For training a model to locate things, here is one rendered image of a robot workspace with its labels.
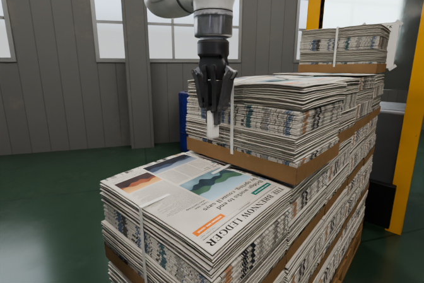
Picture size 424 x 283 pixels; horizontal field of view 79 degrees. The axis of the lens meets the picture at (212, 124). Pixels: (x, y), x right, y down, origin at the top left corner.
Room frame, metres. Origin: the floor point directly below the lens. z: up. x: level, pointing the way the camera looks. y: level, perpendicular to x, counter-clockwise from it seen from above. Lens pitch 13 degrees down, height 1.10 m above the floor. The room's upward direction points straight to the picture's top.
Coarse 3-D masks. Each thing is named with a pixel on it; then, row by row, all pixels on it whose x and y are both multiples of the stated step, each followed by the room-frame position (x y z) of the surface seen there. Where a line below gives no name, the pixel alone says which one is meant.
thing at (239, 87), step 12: (240, 84) 0.66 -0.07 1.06; (240, 96) 0.66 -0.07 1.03; (228, 108) 0.68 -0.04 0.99; (240, 108) 0.65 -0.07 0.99; (228, 120) 0.68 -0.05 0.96; (240, 120) 0.66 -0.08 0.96; (228, 132) 0.68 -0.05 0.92; (240, 132) 0.65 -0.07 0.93; (228, 144) 0.68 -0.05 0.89; (240, 144) 0.65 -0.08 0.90
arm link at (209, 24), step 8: (200, 16) 0.59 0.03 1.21; (208, 16) 0.58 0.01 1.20; (216, 16) 0.58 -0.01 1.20; (224, 16) 0.59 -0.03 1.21; (232, 16) 0.61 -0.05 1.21; (200, 24) 0.59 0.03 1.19; (208, 24) 0.58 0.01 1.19; (216, 24) 0.58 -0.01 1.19; (224, 24) 0.59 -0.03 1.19; (232, 24) 0.62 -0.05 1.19; (200, 32) 0.59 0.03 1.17; (208, 32) 0.58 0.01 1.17; (216, 32) 0.58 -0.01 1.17; (224, 32) 0.59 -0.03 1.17; (232, 32) 0.62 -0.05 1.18
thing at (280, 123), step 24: (264, 96) 0.61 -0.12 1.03; (288, 96) 0.57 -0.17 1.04; (312, 96) 0.57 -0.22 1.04; (336, 96) 0.69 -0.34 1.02; (264, 120) 0.60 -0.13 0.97; (288, 120) 0.56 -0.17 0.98; (312, 120) 0.60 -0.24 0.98; (336, 120) 0.73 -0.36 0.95; (264, 144) 0.60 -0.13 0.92; (288, 144) 0.55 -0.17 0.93; (312, 144) 0.61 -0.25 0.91
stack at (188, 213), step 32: (160, 160) 0.71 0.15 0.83; (192, 160) 0.71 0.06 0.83; (352, 160) 1.03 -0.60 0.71; (128, 192) 0.52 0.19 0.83; (160, 192) 0.52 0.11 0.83; (192, 192) 0.52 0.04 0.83; (224, 192) 0.52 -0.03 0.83; (256, 192) 0.52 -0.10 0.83; (288, 192) 0.54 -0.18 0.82; (320, 192) 0.73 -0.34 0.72; (352, 192) 1.11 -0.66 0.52; (128, 224) 0.51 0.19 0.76; (160, 224) 0.42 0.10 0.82; (192, 224) 0.40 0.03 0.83; (224, 224) 0.40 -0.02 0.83; (256, 224) 0.43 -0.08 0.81; (288, 224) 0.55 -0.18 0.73; (320, 224) 0.75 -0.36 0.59; (352, 224) 1.16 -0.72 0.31; (128, 256) 0.50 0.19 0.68; (160, 256) 0.43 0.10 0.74; (192, 256) 0.36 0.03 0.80; (224, 256) 0.36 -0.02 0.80; (256, 256) 0.43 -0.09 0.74; (320, 256) 0.79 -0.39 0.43
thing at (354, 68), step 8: (304, 64) 1.44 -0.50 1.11; (312, 64) 1.41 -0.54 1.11; (320, 64) 1.38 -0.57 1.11; (328, 64) 1.36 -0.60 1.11; (336, 64) 1.33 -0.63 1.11; (344, 64) 1.31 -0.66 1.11; (352, 64) 1.28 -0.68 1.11; (360, 64) 1.26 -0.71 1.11; (368, 64) 1.24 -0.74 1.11; (376, 64) 1.22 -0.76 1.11; (384, 64) 1.37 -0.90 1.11; (336, 72) 1.33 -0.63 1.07; (344, 72) 1.31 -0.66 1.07; (352, 72) 1.28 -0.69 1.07; (360, 72) 1.26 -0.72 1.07; (368, 72) 1.24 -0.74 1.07; (376, 72) 1.23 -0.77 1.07; (376, 112) 1.34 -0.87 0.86; (368, 184) 1.41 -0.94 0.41; (360, 200) 1.27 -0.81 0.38; (360, 224) 1.36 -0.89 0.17
